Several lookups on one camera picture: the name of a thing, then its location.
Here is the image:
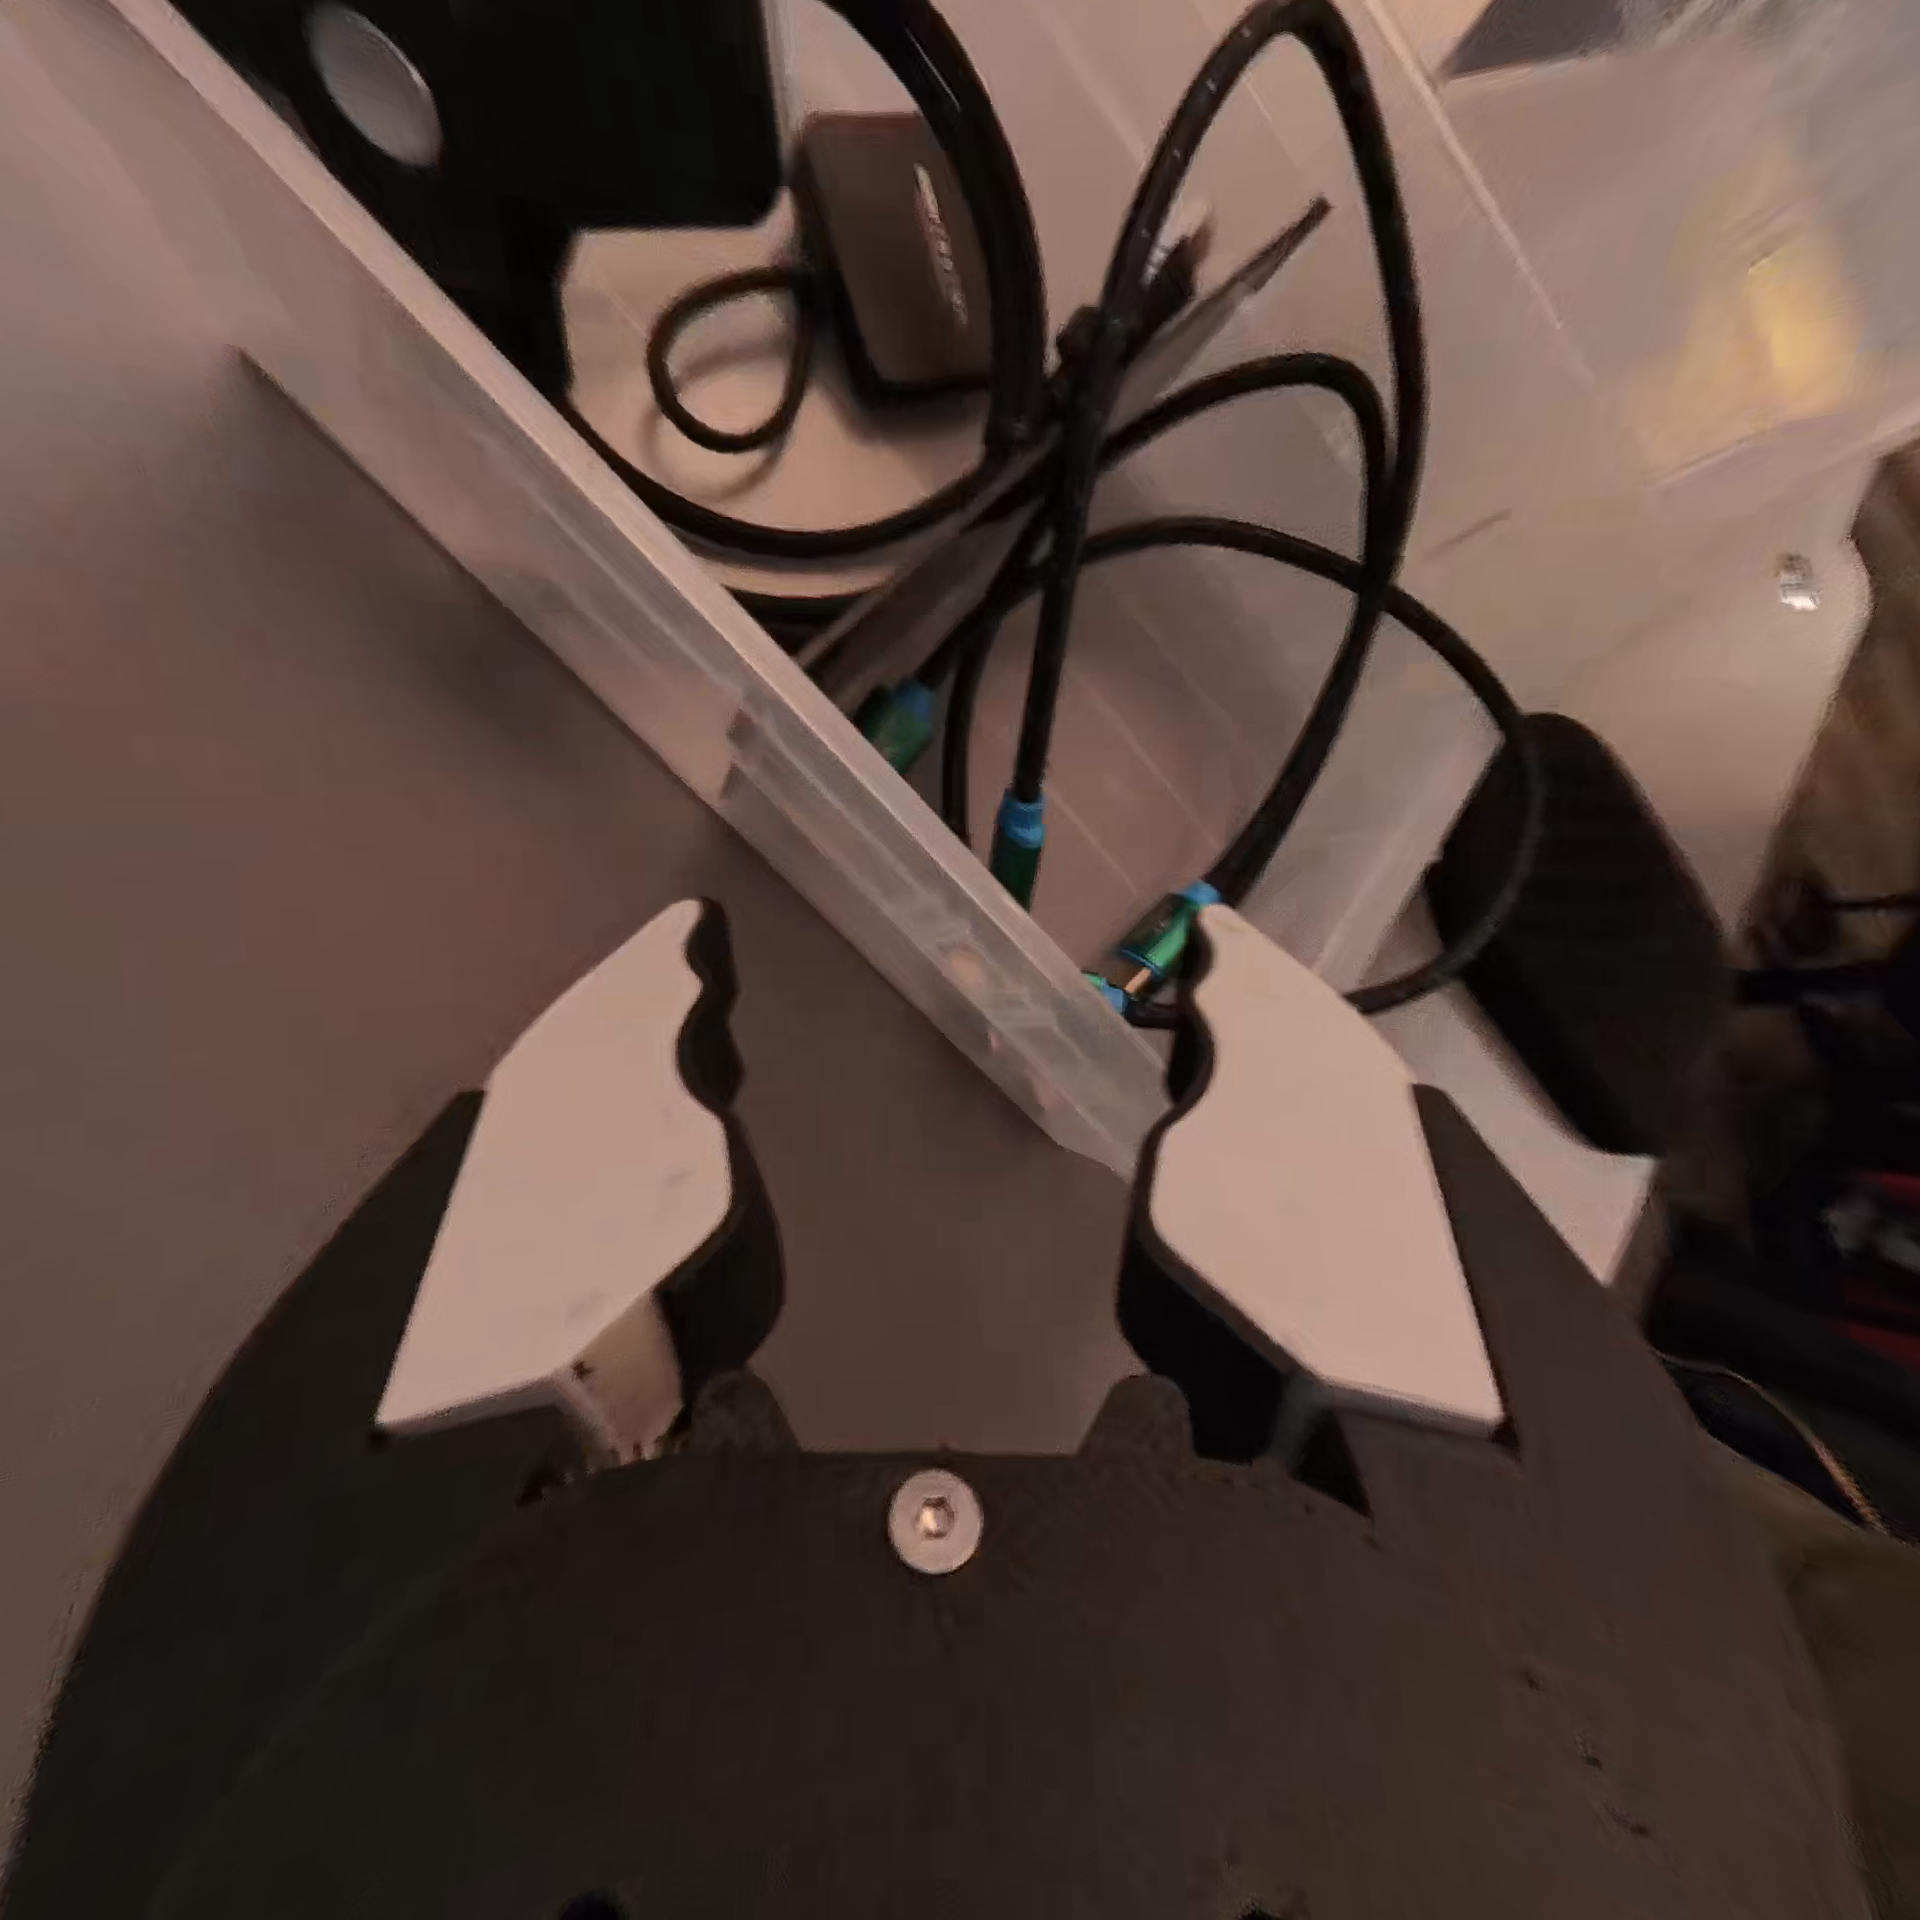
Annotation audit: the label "person's olive pants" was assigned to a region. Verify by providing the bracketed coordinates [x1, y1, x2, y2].
[1726, 1486, 1920, 1920]

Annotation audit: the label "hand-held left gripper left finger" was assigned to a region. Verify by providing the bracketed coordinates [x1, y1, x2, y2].
[376, 897, 787, 1453]

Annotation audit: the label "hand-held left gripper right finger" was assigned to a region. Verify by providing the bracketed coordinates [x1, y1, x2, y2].
[1114, 904, 1506, 1470]

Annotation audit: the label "clear plastic bin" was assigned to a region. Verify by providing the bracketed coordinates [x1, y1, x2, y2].
[106, 0, 1920, 1297]

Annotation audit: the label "black adapter box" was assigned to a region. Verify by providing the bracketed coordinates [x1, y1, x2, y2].
[644, 112, 994, 454]

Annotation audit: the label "black chair armrest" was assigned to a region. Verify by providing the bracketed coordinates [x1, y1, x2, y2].
[1424, 712, 1731, 1162]

